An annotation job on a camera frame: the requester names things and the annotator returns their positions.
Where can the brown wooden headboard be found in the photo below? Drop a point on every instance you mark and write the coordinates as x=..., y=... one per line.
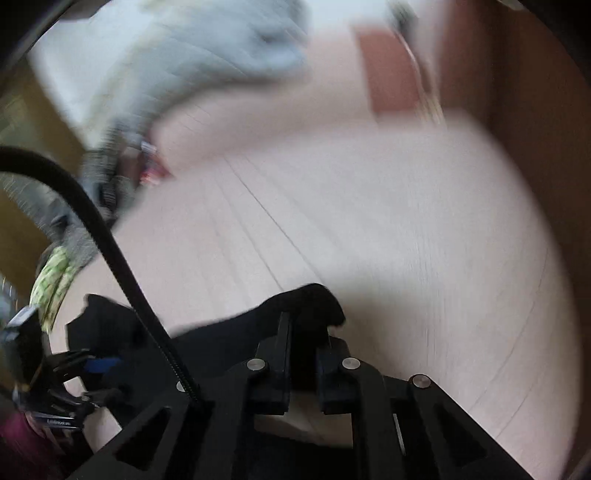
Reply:
x=531, y=92

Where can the wooden cabinet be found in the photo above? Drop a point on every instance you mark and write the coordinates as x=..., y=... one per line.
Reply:
x=27, y=124

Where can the pink rolled blanket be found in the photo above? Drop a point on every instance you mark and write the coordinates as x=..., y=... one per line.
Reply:
x=286, y=97

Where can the black pants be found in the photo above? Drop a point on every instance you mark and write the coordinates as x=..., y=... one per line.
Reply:
x=221, y=337

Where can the grey knit sweater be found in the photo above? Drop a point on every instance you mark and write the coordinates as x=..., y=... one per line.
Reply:
x=106, y=180

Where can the grey quilted blanket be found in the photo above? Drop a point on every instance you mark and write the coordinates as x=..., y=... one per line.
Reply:
x=194, y=55

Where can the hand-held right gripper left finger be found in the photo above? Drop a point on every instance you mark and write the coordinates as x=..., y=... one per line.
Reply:
x=282, y=355

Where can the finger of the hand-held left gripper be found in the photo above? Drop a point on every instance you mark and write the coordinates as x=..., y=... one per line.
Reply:
x=99, y=366
x=92, y=400

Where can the person's left forearm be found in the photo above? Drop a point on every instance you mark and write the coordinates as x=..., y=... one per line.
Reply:
x=18, y=443

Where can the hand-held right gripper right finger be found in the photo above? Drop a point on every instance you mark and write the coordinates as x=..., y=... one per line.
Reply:
x=324, y=374

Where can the colourful snack packet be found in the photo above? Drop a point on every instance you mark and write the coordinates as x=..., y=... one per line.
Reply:
x=152, y=166

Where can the green patterned cloth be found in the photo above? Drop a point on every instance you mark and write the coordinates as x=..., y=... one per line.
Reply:
x=51, y=281

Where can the pink quilted bed cover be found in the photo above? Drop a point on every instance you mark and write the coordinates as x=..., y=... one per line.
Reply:
x=369, y=240

